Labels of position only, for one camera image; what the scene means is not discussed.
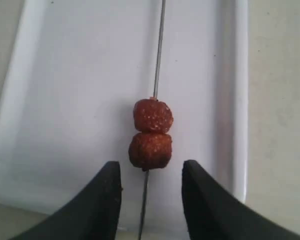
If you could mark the white rectangular plastic tray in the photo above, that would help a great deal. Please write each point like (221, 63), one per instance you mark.
(76, 71)

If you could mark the thin metal skewer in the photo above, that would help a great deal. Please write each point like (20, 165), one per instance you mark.
(155, 95)

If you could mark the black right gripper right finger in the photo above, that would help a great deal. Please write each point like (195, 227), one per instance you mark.
(212, 213)

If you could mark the brown meatball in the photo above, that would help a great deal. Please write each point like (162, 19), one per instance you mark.
(149, 151)
(152, 116)

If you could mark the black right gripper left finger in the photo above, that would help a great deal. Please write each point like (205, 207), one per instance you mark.
(93, 214)

